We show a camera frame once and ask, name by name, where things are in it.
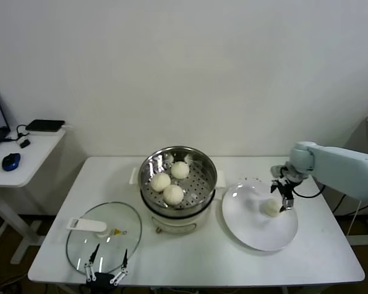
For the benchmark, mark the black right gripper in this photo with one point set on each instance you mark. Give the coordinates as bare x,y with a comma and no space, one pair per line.
286,191

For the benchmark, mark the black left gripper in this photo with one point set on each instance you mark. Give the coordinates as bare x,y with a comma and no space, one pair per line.
101,281

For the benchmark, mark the white steamed baozi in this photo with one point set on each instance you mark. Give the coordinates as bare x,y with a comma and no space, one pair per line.
173,195
180,170
160,183
269,208

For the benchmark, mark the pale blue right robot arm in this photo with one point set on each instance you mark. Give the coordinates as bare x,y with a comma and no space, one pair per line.
340,171

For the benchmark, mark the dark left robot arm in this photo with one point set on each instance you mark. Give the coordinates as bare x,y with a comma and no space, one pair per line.
100,291

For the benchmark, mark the stainless steel steamer pot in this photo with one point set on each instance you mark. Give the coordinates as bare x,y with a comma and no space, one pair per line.
178,210

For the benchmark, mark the white round plate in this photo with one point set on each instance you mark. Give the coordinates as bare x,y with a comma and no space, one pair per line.
257,232

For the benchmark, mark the white electric cooker base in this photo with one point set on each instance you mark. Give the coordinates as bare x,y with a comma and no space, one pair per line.
171,225

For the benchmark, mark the white side desk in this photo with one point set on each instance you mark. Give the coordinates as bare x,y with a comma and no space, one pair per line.
33,159

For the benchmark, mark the blue computer mouse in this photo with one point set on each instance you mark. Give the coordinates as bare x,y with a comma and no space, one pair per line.
10,161

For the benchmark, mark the flat white box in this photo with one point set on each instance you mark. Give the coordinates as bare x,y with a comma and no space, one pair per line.
44,133

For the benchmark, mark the small black adapter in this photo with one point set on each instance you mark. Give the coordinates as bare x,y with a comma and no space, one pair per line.
24,143

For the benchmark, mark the flat black box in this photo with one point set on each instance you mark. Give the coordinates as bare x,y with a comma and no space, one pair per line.
44,125

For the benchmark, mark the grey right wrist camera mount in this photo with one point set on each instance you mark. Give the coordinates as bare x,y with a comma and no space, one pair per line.
283,173

